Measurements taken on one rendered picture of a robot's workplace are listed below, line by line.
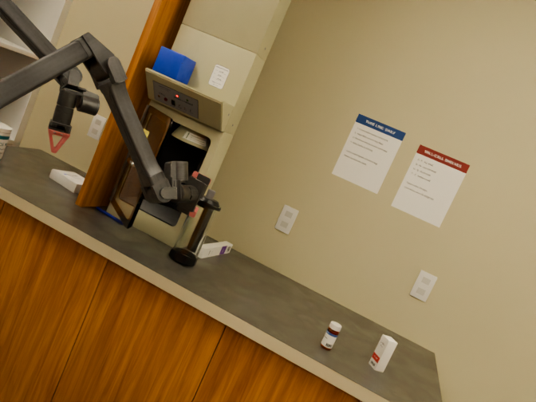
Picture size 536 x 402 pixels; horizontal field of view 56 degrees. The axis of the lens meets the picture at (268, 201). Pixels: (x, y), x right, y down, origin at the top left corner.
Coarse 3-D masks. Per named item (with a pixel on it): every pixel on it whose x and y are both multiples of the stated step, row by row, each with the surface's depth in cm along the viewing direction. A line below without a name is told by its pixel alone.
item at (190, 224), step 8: (200, 200) 173; (200, 208) 174; (208, 208) 173; (200, 216) 174; (208, 216) 175; (184, 224) 176; (192, 224) 174; (200, 224) 174; (208, 224) 176; (184, 232) 175; (192, 232) 174; (200, 232) 175; (176, 240) 178; (184, 240) 175; (192, 240) 175; (200, 240) 176; (176, 248) 176; (184, 248) 175; (192, 248) 175; (200, 248) 178; (192, 256) 176
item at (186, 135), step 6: (180, 126) 194; (174, 132) 193; (180, 132) 191; (186, 132) 190; (192, 132) 190; (198, 132) 191; (180, 138) 190; (186, 138) 189; (192, 138) 190; (198, 138) 190; (204, 138) 192; (192, 144) 189; (198, 144) 190; (204, 144) 192; (210, 144) 194
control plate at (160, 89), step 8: (152, 80) 181; (160, 88) 181; (168, 88) 179; (160, 96) 184; (168, 96) 182; (184, 96) 178; (168, 104) 185; (176, 104) 183; (184, 104) 181; (192, 104) 179; (184, 112) 184; (192, 112) 182
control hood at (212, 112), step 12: (156, 72) 178; (168, 84) 178; (180, 84) 175; (192, 96) 176; (204, 96) 173; (204, 108) 177; (216, 108) 174; (228, 108) 178; (204, 120) 182; (216, 120) 179
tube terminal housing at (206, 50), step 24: (192, 48) 186; (216, 48) 184; (240, 48) 181; (192, 72) 186; (240, 72) 182; (216, 96) 184; (240, 96) 183; (192, 120) 187; (216, 144) 184; (216, 168) 193; (144, 216) 193; (168, 240) 190
